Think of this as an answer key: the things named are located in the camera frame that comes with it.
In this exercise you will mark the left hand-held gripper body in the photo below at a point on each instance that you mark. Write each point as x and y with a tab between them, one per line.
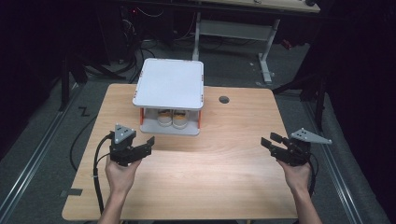
123	149

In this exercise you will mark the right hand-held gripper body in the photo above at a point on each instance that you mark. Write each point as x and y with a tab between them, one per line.
294	152

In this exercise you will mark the small white sneaker orange heel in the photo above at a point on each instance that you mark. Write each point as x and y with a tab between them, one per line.
164	117
180	118

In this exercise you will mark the white two-tier shoe rack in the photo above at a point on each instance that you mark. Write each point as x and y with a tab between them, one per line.
169	85

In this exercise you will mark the person's right hand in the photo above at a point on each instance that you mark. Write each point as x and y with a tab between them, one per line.
297	177

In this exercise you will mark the person's left hand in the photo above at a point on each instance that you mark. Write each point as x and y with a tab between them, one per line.
120	177

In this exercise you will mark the black metal stand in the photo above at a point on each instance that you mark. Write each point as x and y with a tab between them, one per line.
63	84
319	102

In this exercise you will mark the small red object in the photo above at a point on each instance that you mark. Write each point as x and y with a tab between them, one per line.
286	43

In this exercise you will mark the black computer mouse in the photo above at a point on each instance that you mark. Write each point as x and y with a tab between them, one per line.
309	2

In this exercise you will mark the metal floor rail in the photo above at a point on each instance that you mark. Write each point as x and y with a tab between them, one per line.
31	161
337	180

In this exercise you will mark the wooden desk with white frame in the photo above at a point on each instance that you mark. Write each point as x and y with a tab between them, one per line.
236	31

